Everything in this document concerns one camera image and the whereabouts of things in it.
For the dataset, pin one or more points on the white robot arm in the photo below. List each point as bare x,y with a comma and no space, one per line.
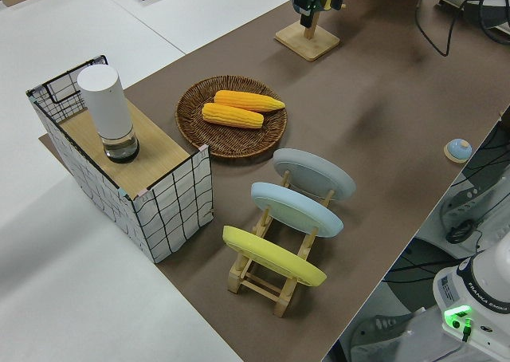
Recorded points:
486,274

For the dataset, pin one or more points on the light blue plate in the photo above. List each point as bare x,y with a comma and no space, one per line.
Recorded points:
295,210

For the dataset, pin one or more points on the grey plate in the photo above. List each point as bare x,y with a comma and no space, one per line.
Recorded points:
315,174

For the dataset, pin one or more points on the yellow corn cob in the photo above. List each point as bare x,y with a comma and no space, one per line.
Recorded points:
231,115
247,99

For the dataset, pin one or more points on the brown wicker basket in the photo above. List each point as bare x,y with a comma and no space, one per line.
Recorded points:
199,134

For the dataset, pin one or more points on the yellow plate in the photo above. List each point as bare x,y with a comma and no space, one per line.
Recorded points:
271,254

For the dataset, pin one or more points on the wooden dish rack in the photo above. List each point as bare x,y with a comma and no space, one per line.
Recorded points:
285,298

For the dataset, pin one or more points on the wooden mug tree stand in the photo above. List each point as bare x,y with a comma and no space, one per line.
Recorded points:
308,45

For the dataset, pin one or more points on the brown table mat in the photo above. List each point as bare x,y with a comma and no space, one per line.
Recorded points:
378,99

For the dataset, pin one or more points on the white cylindrical grinder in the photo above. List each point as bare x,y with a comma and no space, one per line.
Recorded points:
107,107

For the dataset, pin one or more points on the grey robot pedestal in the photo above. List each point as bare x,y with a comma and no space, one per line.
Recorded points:
378,330

